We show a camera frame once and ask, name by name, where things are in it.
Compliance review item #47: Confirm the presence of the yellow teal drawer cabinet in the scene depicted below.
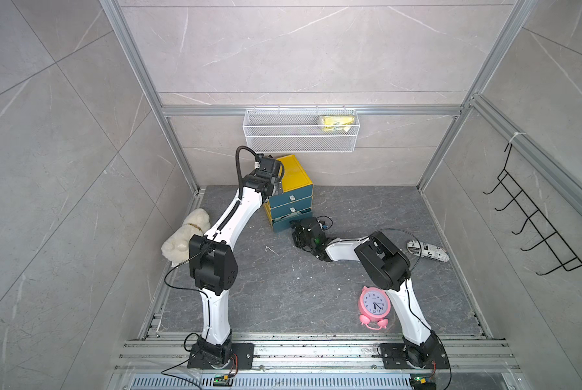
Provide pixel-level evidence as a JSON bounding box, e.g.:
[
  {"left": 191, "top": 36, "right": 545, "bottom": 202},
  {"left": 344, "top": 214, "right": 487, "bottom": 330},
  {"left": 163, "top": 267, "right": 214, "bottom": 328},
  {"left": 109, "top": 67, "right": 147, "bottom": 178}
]
[{"left": 263, "top": 154, "right": 314, "bottom": 233}]

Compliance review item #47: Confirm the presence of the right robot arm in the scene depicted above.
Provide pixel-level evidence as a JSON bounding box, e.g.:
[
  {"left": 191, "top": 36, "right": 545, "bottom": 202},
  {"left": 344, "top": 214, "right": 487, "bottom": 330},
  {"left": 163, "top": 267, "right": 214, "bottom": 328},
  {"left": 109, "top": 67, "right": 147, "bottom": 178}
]
[{"left": 291, "top": 217, "right": 447, "bottom": 369}]

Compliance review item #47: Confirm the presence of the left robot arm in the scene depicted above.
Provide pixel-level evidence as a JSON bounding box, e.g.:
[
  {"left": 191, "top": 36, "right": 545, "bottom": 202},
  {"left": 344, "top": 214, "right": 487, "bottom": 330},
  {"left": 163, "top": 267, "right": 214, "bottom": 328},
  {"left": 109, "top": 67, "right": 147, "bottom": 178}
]
[{"left": 188, "top": 146, "right": 284, "bottom": 367}]

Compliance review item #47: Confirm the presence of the yellow item in basket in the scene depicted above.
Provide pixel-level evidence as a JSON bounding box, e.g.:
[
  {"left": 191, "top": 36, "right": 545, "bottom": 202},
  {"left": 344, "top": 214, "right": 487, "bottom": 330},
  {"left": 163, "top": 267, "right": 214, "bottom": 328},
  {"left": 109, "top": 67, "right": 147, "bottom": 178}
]
[{"left": 318, "top": 115, "right": 356, "bottom": 133}]

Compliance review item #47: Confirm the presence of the pink alarm clock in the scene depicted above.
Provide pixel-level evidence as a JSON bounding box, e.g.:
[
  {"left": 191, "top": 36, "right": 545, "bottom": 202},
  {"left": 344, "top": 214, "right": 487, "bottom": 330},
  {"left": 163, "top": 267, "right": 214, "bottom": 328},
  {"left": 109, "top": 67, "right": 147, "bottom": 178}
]
[{"left": 357, "top": 286, "right": 392, "bottom": 331}]

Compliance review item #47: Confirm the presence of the white patterned toy shoe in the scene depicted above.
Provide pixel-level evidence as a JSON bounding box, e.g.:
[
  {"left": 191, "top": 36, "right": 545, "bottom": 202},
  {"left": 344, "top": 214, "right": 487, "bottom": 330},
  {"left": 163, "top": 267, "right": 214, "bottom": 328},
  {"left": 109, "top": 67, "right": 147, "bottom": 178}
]
[{"left": 406, "top": 240, "right": 450, "bottom": 263}]

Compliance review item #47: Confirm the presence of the white plush dog toy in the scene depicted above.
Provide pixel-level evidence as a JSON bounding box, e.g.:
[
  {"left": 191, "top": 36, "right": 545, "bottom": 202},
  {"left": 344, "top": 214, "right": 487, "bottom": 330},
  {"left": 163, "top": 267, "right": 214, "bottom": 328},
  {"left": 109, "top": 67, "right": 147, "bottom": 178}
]
[{"left": 161, "top": 208, "right": 211, "bottom": 267}]

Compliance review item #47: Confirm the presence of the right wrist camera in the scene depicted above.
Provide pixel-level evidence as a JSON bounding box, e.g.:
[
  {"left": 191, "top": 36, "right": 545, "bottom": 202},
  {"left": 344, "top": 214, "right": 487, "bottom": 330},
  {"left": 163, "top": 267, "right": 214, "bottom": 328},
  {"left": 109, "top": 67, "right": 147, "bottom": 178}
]
[{"left": 317, "top": 215, "right": 333, "bottom": 230}]

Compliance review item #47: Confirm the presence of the white wire wall basket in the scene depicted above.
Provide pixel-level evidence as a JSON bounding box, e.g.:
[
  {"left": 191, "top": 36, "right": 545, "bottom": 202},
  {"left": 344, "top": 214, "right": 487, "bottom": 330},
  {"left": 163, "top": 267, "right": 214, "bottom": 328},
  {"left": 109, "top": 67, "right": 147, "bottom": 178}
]
[{"left": 242, "top": 107, "right": 361, "bottom": 154}]

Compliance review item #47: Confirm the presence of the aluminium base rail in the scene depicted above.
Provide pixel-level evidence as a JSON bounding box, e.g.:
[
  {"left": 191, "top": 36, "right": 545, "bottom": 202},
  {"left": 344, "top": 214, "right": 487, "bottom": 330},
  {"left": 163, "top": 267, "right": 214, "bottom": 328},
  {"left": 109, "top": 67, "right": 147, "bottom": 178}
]
[{"left": 107, "top": 332, "right": 529, "bottom": 389}]

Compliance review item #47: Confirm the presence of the black wire wall hook rack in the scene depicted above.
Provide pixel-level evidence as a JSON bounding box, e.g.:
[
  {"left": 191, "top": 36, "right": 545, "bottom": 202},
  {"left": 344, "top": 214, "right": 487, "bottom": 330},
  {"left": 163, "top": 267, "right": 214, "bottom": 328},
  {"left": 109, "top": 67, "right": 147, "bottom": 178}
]
[{"left": 483, "top": 143, "right": 582, "bottom": 276}]

